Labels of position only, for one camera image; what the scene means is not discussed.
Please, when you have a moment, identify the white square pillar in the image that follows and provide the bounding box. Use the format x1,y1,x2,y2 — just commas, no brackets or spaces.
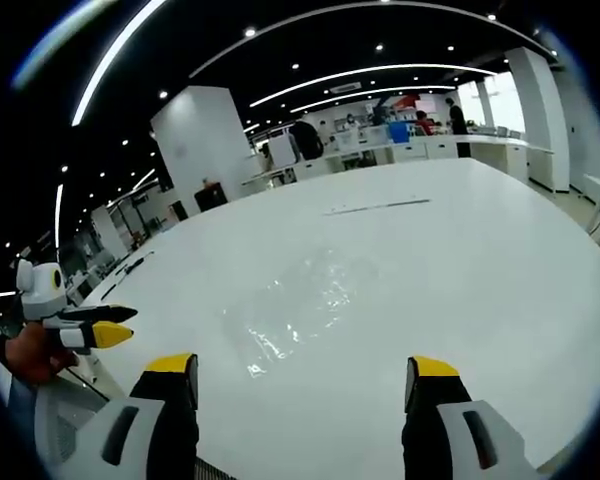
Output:
149,85,254,207

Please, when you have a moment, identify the white cabinet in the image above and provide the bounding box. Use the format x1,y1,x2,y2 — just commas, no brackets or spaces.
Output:
268,136,300,169

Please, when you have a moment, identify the clear food packaging bag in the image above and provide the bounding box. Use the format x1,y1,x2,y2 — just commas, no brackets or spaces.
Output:
278,247,382,321
222,279,357,379

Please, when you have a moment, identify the blue box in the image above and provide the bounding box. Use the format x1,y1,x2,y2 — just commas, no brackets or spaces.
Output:
388,121,413,147

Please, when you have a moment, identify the grey mesh chair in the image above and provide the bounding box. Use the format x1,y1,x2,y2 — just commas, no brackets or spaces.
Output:
32,368,112,474

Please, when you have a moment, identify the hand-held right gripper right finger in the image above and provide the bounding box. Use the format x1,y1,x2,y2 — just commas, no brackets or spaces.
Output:
402,355,544,480

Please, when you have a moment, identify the white wide pillar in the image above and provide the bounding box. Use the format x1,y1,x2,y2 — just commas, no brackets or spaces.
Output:
503,46,572,194

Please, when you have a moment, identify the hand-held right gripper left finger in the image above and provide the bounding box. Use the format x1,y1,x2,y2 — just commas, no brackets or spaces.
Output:
74,352,200,480

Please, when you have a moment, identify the person's left hand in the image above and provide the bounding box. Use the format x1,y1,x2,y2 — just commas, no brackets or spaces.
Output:
0,322,80,386

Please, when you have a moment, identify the long white counter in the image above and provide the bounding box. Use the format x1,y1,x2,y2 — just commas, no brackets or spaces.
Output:
239,130,531,187

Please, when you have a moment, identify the dark box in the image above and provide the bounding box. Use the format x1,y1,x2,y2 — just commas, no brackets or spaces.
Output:
194,181,229,213

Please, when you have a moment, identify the thin strip on table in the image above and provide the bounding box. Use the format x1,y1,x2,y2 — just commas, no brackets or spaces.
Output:
323,198,432,217

